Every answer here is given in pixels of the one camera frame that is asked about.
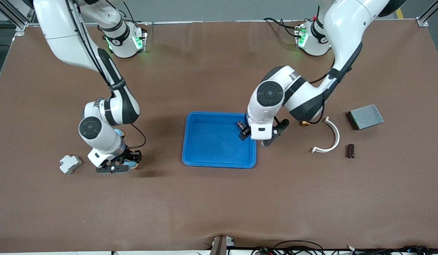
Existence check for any white circuit breaker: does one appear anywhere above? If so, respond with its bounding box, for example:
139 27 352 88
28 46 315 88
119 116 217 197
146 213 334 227
59 154 83 175

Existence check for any blue plastic tray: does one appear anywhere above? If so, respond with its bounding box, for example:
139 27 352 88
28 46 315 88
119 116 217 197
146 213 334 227
182 112 257 169

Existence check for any white curved plastic clip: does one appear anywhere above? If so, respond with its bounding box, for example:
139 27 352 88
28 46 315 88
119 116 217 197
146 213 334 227
311 117 340 154

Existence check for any grey metal box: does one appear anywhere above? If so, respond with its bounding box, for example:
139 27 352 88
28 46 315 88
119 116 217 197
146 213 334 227
347 104 385 130

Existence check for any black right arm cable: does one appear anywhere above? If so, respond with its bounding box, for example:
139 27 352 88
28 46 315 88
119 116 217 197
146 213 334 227
65 0 147 150

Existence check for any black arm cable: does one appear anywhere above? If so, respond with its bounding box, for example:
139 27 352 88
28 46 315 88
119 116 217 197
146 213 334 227
276 66 347 125
65 0 147 150

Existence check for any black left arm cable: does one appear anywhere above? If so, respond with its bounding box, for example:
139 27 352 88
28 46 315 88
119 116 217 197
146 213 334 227
276 66 347 125

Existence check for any black base power cable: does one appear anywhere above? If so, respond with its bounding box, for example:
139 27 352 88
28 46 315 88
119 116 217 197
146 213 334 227
123 3 149 24
263 17 301 38

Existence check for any metal table edge bracket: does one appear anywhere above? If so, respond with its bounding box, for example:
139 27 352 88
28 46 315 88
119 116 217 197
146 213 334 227
209 235 236 255

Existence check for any coloured wire bundle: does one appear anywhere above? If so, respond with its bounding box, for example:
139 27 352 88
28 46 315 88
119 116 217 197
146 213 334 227
251 246 276 255

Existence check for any black looped cable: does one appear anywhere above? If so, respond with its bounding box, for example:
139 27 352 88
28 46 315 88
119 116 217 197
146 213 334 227
274 240 325 255

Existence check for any aluminium frame post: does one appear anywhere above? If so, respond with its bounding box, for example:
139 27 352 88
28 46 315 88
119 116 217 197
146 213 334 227
0 0 35 36
417 0 438 27

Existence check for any black cable bundle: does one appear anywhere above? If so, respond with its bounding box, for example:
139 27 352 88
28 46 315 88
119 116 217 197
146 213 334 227
346 244 438 255

